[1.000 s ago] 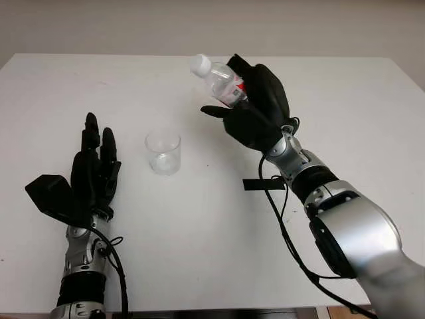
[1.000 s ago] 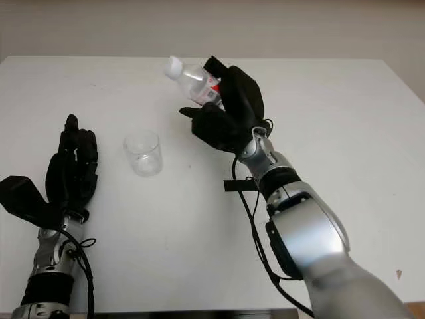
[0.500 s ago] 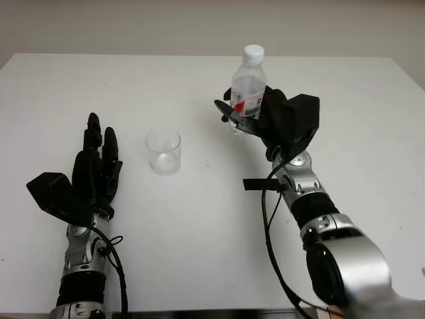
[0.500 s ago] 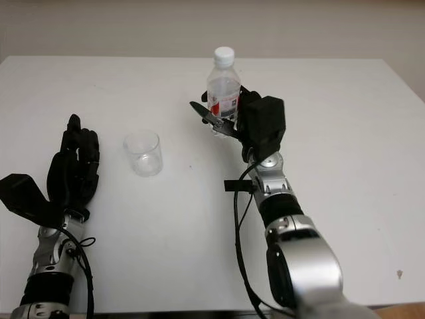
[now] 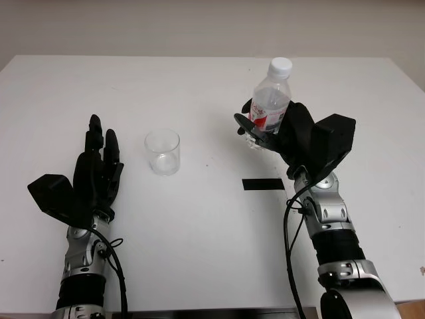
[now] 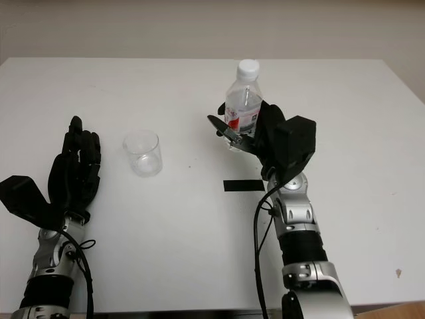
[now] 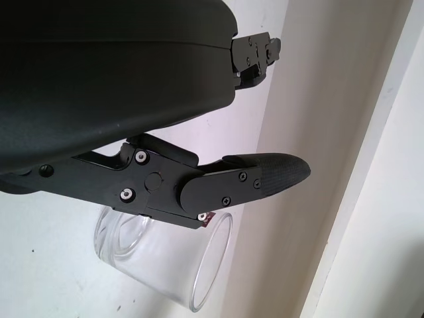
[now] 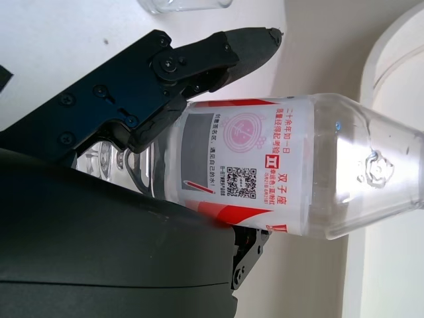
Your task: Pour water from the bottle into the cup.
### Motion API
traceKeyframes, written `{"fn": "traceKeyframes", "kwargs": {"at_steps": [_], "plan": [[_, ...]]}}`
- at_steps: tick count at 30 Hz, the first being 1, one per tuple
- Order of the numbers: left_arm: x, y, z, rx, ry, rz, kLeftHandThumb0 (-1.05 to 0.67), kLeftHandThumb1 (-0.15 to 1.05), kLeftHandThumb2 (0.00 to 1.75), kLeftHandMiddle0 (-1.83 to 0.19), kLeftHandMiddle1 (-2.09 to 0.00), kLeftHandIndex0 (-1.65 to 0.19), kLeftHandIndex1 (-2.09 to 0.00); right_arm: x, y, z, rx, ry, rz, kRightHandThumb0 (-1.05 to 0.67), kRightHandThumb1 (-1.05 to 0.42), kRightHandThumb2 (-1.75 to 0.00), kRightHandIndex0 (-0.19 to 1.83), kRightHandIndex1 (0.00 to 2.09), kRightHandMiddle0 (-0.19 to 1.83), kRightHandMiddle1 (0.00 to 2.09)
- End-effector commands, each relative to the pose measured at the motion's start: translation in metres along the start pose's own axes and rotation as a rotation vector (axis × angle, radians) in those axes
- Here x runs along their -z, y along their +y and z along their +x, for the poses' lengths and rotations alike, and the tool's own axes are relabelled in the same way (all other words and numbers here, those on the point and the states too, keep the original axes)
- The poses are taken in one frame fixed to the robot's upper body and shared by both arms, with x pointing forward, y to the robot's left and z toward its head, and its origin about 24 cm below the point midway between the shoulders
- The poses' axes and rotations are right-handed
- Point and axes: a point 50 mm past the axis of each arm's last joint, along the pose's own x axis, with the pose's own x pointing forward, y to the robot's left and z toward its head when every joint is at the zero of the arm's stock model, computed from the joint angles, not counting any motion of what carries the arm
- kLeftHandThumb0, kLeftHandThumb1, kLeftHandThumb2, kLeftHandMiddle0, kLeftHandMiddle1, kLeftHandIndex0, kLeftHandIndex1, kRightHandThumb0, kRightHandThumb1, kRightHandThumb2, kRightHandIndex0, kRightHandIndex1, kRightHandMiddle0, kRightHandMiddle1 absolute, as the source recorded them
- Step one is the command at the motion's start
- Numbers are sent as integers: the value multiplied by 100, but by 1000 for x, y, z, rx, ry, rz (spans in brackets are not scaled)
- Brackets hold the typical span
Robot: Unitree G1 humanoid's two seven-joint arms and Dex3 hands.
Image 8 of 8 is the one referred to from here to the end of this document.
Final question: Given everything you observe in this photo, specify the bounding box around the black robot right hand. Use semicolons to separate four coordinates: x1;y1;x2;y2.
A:
0;28;284;318

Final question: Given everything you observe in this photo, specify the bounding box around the clear plastic water bottle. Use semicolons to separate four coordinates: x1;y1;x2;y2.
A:
74;94;424;241

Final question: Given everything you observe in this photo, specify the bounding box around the clear glass cup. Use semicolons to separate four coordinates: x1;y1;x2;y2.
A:
138;0;233;15

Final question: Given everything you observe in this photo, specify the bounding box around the black tape strip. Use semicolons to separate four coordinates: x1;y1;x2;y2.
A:
0;64;14;92

